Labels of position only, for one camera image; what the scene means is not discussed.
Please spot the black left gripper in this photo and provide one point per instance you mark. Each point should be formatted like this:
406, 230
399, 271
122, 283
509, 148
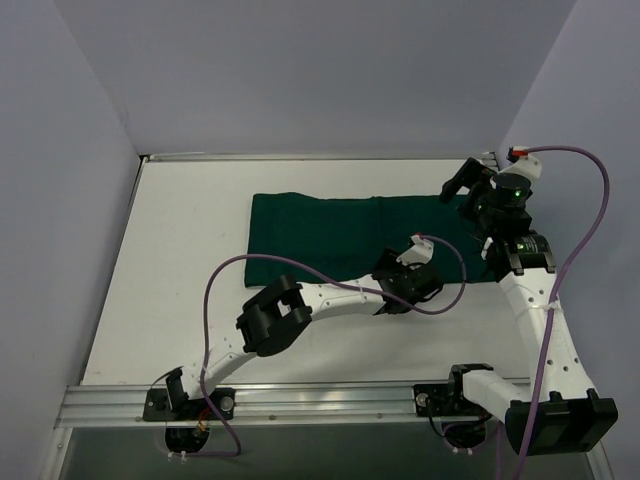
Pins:
395, 288

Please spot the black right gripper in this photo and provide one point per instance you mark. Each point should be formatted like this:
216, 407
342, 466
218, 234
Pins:
470, 178

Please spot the dark green surgical drape cloth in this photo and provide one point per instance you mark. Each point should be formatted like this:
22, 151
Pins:
344, 238

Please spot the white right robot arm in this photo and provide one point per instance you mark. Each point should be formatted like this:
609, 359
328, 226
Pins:
561, 412

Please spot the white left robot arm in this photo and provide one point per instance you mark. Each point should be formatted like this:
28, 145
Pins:
273, 319

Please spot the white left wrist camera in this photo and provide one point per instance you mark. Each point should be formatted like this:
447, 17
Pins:
419, 252

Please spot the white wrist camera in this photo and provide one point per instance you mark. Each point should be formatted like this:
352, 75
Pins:
419, 252
523, 163

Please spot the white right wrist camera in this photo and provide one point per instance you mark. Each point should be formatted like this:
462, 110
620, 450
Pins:
523, 163

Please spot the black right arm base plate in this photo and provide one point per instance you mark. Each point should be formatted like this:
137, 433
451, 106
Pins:
436, 400

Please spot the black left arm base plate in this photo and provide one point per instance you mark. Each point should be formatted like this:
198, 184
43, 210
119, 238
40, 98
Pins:
157, 406

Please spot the aluminium back frame rail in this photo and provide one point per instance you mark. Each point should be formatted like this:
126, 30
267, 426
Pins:
231, 157

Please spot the aluminium front frame rail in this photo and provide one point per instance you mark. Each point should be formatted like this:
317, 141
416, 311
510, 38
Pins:
120, 406

